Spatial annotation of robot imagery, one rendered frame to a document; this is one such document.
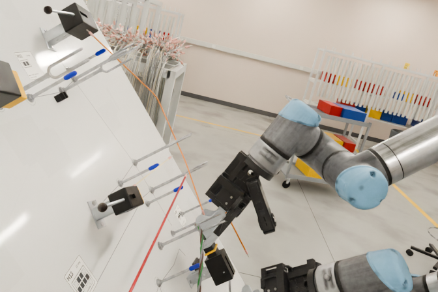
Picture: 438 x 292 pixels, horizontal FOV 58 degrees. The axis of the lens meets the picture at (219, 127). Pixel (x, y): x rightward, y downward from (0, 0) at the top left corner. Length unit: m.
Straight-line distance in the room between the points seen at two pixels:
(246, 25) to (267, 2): 0.65
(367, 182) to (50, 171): 0.50
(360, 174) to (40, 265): 0.49
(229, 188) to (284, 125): 0.17
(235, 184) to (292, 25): 8.15
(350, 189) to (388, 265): 0.14
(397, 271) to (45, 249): 0.53
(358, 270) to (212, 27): 8.22
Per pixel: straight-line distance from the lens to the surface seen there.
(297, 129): 0.78
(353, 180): 0.70
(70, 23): 0.77
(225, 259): 0.86
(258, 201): 0.81
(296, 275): 0.83
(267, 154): 0.77
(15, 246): 0.51
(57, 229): 0.57
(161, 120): 1.38
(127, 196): 0.61
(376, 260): 0.75
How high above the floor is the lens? 1.61
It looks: 14 degrees down
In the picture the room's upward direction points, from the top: 14 degrees clockwise
